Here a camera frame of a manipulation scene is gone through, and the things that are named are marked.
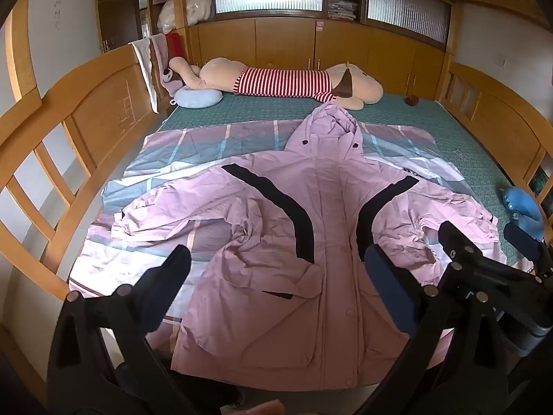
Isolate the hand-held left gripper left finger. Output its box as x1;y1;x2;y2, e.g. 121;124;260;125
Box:
47;244;204;415

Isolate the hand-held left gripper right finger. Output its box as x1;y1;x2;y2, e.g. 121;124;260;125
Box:
358;243;509;415

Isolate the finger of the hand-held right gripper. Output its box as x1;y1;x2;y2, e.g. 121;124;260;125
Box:
502;222;547;265
438;220;494;278

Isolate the pink hooded jacket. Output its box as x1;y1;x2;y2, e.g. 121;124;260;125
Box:
111;101;504;387

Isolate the blue plush toy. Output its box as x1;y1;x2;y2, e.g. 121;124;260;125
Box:
502;186;546;240

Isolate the plaid pink grey bedsheet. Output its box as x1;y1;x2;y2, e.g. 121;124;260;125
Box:
69;122;536;355

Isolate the wooden bed end board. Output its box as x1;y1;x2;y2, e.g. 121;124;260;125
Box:
436;61;553;243
0;0;174;305

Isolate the light blue neck pillow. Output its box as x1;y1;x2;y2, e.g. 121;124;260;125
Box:
170;85;223;109

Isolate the small purple plush dog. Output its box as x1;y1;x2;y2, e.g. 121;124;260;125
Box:
159;67;186;98

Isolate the white towel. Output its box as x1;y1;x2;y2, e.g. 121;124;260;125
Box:
130;39;160;113

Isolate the pink towel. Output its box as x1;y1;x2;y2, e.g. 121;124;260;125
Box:
149;34;170;84

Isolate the large plush dog striped shirt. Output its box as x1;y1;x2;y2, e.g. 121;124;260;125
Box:
168;57;384;111

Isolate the red cloth item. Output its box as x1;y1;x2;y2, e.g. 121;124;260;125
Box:
165;32;187;63

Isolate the white stuffed plastic bag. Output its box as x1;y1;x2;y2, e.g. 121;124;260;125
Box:
157;0;187;35
185;0;214;27

